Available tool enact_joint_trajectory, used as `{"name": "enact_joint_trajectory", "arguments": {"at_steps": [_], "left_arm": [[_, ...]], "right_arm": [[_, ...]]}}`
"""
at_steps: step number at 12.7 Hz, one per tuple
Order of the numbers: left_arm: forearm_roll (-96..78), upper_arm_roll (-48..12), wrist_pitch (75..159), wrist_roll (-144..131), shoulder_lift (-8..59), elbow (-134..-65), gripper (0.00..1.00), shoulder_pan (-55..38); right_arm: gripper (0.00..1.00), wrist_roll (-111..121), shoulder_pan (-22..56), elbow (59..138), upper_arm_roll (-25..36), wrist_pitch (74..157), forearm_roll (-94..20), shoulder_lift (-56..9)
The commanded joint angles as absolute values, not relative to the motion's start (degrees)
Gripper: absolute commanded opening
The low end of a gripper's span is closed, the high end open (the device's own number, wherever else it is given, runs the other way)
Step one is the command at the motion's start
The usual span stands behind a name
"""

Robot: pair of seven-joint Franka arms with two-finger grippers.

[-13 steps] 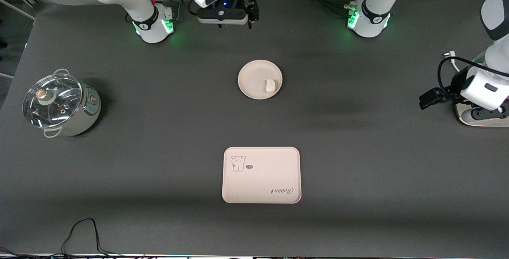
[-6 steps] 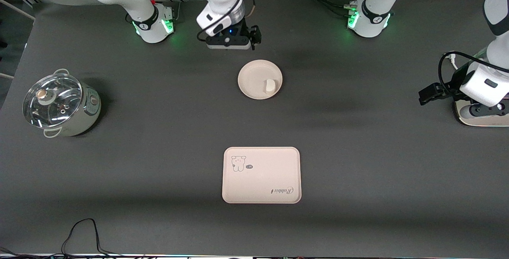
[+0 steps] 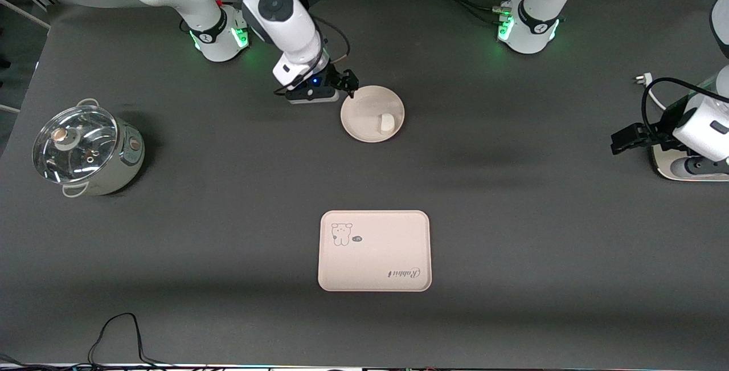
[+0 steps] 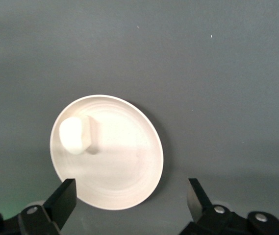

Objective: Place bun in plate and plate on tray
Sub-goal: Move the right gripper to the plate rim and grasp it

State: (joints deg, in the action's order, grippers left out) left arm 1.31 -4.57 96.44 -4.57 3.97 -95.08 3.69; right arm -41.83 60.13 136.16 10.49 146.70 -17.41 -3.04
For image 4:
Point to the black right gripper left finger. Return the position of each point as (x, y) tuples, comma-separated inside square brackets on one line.
[(56, 208)]

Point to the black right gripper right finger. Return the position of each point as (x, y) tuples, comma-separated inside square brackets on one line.
[(210, 220)]

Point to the white steamed bun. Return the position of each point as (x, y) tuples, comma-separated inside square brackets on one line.
[(71, 134)]

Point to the round beige plate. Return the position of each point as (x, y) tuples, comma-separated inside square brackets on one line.
[(119, 166)]

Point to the dark grey table mat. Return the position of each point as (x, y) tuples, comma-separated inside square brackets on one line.
[(203, 98)]

